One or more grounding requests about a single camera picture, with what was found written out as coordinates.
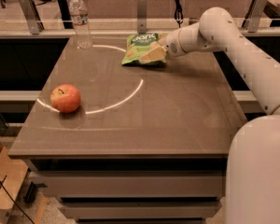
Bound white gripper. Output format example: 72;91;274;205
138;30;181;64

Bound green rice chip bag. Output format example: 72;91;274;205
121;33;166;65

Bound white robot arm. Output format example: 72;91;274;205
140;7;280;224

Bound clear plastic water bottle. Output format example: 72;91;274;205
68;0;92;49

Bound red apple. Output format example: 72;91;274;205
50;84;81;113

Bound grey drawer cabinet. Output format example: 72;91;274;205
27;157;227;224

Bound wooden box at left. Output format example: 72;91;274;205
0;143;27;224

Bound middle metal rail bracket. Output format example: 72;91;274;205
137;0;147;34

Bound metal rail bracket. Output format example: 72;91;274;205
19;0;44;35
243;0;268;33
137;0;147;34

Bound black hanging cable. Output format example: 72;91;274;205
173;0;185;29

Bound right metal rail bracket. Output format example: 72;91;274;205
243;0;268;33

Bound left metal rail bracket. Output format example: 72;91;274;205
19;0;44;35

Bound black floor cable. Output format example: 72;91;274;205
0;166;35;224

